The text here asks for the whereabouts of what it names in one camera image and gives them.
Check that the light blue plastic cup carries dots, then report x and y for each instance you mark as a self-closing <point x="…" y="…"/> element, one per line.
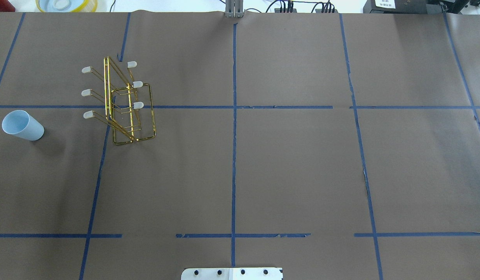
<point x="22" y="125"/>

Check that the black electronics box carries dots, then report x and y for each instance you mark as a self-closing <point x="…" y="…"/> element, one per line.
<point x="407" y="6"/>

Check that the yellow bowl with blue lid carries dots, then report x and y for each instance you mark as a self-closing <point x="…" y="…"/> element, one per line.
<point x="67" y="6"/>

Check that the red cylinder can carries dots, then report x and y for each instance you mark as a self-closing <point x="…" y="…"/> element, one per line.
<point x="6" y="6"/>

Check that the gold wire cup holder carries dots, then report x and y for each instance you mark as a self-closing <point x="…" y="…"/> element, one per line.
<point x="128" y="106"/>

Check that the aluminium frame post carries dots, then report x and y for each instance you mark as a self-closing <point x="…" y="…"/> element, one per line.
<point x="234" y="8"/>

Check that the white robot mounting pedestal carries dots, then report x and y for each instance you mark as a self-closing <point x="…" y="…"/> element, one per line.
<point x="242" y="273"/>

